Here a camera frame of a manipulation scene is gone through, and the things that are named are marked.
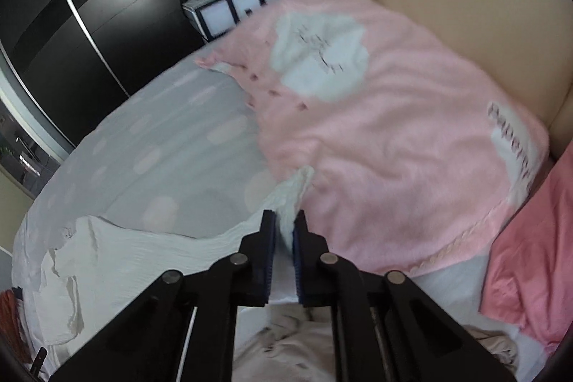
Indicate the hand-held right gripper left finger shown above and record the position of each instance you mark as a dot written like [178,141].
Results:
[268,256]

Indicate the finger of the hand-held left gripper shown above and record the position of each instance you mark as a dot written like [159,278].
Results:
[39,362]

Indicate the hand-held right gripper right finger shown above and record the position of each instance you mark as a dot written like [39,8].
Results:
[297,270]

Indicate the white textured garment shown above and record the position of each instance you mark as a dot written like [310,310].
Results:
[156,256]

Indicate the red folded cloth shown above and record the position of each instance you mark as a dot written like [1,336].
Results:
[9,319]

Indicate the beige cloth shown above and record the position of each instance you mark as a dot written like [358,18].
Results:
[286,346]

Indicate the pink fluffy blanket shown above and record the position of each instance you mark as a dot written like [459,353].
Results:
[380,131]

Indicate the bed with pink-dotted sheet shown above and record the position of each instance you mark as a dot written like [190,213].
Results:
[156,131]

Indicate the salmon pink pillow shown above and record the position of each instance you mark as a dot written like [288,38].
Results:
[528,265]

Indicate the white nightstand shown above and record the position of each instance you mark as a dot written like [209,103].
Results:
[215,15]

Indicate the dark wardrobe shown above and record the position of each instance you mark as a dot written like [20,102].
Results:
[112,28]

